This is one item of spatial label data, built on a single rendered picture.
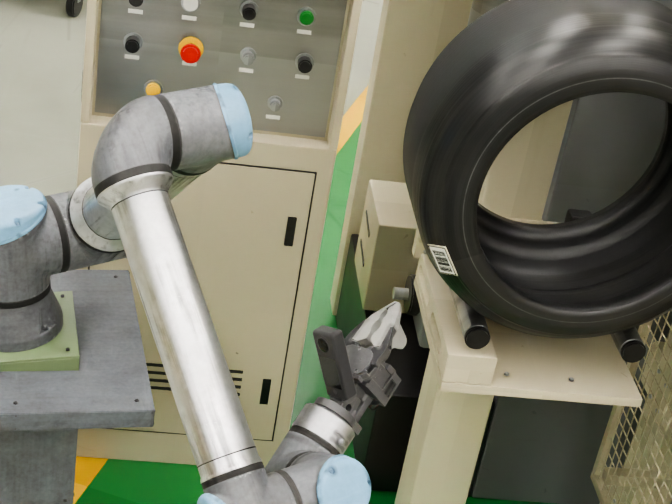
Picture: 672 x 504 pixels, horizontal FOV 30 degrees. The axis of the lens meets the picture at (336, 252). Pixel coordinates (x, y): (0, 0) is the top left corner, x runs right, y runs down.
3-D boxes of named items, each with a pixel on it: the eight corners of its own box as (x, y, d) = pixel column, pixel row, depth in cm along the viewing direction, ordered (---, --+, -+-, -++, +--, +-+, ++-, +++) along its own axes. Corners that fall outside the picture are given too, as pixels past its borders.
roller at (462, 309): (431, 234, 243) (453, 224, 243) (441, 252, 245) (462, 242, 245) (460, 334, 213) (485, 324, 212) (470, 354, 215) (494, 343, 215)
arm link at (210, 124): (36, 206, 247) (152, 72, 182) (118, 189, 256) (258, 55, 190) (57, 280, 246) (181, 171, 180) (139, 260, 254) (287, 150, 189)
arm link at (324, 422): (281, 419, 193) (323, 434, 186) (298, 393, 194) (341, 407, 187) (312, 449, 198) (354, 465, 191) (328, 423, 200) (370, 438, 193)
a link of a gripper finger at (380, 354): (383, 328, 199) (355, 372, 196) (377, 322, 198) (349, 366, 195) (404, 334, 196) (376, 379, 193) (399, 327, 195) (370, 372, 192)
